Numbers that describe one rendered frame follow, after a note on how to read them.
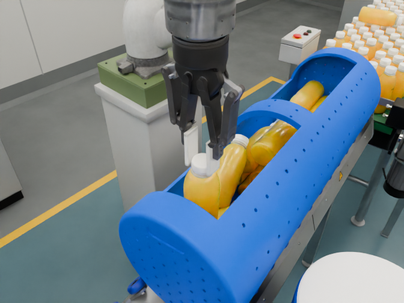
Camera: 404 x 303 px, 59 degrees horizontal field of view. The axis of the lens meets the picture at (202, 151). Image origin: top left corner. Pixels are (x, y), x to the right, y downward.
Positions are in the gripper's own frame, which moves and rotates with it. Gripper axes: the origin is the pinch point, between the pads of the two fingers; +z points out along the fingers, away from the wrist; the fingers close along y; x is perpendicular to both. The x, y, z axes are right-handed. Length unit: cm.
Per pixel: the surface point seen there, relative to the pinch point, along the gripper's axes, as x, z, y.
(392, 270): 19.2, 28.2, 34.1
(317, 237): 83, 107, 8
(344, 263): 15.1, 28.1, 25.7
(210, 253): -9.4, 10.4, 8.5
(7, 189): 14, 116, -158
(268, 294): 8.3, 44.4, 13.4
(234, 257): -6.5, 12.7, 11.2
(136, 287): -12.9, 33.3, -8.5
